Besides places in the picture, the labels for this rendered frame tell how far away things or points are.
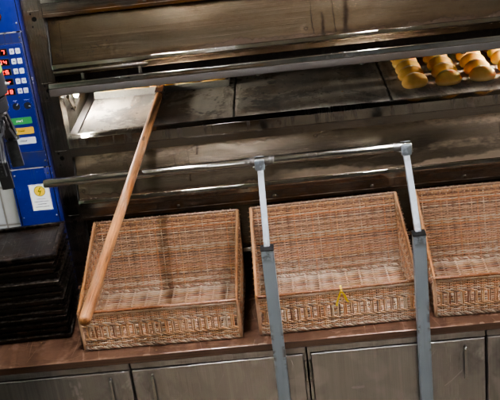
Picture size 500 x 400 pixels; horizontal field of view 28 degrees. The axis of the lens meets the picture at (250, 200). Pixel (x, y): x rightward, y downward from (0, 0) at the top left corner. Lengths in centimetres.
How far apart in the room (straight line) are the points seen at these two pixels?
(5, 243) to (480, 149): 175
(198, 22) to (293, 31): 33
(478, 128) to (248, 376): 123
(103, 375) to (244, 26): 129
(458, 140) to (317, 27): 67
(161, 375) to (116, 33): 119
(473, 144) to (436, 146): 13
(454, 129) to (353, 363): 94
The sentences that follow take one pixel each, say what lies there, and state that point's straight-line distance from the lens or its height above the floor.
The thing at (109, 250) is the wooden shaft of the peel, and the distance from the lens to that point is 272.
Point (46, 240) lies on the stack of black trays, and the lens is 359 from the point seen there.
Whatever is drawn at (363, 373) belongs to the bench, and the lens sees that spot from 346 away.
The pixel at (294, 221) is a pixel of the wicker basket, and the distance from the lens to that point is 370.
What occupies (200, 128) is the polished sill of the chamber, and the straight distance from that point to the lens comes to 362.
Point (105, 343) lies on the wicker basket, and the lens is 347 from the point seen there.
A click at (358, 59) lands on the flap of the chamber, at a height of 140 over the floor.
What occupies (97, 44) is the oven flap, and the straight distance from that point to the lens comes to 356.
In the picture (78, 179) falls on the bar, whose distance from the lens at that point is 333.
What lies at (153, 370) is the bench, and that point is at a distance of 345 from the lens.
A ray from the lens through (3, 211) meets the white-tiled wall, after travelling 386.
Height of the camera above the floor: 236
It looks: 24 degrees down
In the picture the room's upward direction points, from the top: 7 degrees counter-clockwise
